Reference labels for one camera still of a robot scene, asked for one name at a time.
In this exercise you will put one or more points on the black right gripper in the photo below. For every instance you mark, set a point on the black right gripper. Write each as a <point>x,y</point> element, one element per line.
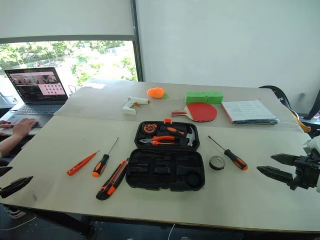
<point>306,172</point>

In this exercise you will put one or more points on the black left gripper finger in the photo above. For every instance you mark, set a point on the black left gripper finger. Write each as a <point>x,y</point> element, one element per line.
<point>3,170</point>
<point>15,186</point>

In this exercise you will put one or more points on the orange voltage tester pen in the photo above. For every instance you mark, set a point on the orange voltage tester pen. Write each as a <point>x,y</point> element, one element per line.
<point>81,163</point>

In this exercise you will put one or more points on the black orange utility knife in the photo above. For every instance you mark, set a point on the black orange utility knife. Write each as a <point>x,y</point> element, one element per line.
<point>112,181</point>

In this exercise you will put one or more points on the person's right forearm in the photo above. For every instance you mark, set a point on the person's right forearm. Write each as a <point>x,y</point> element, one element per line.
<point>7,145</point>

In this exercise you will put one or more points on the black tool case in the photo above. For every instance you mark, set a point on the black tool case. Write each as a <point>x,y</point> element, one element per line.
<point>165,172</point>

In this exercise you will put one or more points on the person's left hand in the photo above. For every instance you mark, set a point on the person's left hand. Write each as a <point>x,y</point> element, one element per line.
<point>5,124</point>

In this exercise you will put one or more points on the person's right hand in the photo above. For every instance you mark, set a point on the person's right hand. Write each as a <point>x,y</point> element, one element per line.
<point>23,127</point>

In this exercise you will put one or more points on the black white shoe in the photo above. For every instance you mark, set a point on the black white shoe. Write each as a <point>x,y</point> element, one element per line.
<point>15,213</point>

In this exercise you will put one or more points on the sleeved paper document stack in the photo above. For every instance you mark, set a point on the sleeved paper document stack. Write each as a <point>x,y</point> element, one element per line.
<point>250,111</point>

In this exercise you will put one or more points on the black electrical tape roll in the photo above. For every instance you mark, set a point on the black electrical tape roll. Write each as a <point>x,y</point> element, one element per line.
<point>217,163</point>

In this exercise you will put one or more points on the black chair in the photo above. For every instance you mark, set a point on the black chair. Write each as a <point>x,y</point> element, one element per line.
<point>277,92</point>

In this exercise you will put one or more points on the grey laptop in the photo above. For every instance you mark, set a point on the grey laptop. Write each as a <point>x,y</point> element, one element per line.
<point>37,100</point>

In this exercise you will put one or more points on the red table tennis paddle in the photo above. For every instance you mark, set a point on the red table tennis paddle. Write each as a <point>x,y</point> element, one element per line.
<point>202,112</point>

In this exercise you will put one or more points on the green rectangular box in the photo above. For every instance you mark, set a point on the green rectangular box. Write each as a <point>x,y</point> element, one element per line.
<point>203,97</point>

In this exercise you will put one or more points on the orange black tape measure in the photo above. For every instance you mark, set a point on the orange black tape measure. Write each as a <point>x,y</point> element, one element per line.
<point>149,128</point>

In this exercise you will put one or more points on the white glue gun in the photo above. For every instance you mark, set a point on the white glue gun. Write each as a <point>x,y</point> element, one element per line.
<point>128,107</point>

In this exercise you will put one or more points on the orange plush carrot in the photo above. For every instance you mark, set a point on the orange plush carrot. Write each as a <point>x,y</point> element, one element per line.
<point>155,92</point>

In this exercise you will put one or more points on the white roller blind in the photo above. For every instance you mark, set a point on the white roller blind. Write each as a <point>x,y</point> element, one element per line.
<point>65,17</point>

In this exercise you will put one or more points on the dark window post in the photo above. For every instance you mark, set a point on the dark window post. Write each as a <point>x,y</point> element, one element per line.
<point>137,50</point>

